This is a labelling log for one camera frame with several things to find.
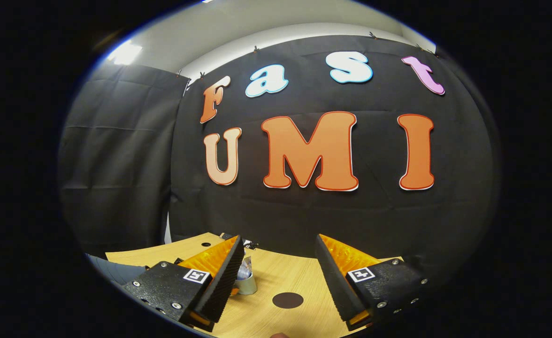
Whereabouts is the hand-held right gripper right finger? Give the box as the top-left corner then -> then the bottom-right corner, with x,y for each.
314,233 -> 429,331

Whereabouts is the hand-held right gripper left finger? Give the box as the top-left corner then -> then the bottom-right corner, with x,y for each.
122,235 -> 246,332

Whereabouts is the white toothpaste tube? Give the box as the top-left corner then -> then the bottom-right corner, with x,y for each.
238,256 -> 254,281

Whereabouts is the light blue cup wooden handle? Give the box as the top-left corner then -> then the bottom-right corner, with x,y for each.
231,263 -> 258,296

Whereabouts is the dark brown round coaster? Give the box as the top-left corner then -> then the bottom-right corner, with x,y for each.
272,292 -> 304,309

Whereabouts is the wooden desktop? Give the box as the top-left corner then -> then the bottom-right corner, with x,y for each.
105,231 -> 404,338

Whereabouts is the black backdrop cloth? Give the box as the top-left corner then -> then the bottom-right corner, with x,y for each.
58,35 -> 502,282

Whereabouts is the ceiling light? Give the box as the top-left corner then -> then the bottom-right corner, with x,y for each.
107,41 -> 144,66

